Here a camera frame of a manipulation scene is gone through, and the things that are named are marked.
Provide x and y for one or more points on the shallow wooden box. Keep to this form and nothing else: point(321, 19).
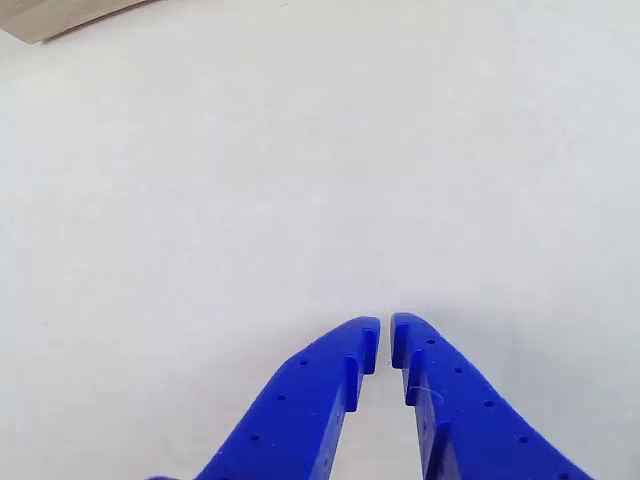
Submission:
point(55, 17)

